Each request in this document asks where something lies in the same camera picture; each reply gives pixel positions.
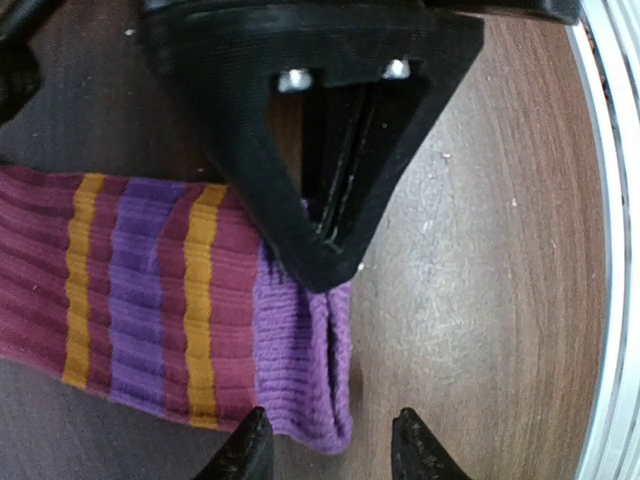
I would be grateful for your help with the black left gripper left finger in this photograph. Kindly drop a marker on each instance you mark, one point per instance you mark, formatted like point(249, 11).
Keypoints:
point(248, 453)

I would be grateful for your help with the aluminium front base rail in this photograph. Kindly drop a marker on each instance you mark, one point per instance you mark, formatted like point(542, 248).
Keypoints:
point(605, 44)

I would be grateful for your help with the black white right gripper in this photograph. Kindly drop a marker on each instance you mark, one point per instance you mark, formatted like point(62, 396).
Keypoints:
point(381, 74)

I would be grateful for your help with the purple orange striped sock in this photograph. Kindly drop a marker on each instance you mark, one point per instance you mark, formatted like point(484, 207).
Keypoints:
point(162, 296)

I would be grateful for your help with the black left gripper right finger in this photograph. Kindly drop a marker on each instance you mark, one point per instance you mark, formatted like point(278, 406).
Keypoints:
point(416, 453)

